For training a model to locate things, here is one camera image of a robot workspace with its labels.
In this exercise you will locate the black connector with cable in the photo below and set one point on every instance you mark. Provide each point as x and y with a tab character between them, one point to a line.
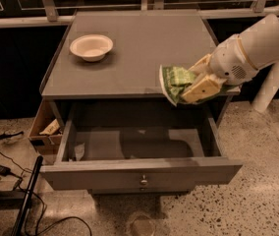
8	136

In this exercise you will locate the grey cabinet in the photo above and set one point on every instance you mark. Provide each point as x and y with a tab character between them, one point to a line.
142	42

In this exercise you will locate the metal drawer knob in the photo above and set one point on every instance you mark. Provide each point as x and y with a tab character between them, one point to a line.
143	181

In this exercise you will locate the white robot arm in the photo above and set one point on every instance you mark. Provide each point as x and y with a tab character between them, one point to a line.
261	42

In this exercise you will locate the green jalapeno chip bag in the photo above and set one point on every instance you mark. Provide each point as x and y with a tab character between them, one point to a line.
174	80

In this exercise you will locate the black flat bar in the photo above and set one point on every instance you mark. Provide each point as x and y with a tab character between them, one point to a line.
27	197

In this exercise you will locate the white diagonal post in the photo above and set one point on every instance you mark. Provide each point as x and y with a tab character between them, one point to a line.
268	90

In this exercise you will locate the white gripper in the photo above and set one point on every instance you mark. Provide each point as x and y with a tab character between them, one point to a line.
230	64

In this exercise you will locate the black power adapter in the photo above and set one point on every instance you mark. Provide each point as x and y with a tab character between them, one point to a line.
4	171

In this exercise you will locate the white paper bowl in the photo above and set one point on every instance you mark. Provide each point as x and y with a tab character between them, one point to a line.
92	47

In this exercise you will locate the grey open top drawer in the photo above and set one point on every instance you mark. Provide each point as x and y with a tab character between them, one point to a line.
176	148

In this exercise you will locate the white paper scrap in drawer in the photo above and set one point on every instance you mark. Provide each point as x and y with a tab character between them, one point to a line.
79	151

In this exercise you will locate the cardboard box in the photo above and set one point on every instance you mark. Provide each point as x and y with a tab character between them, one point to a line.
44	144

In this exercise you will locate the yellow packet in box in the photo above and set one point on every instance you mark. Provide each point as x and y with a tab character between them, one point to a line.
51	129

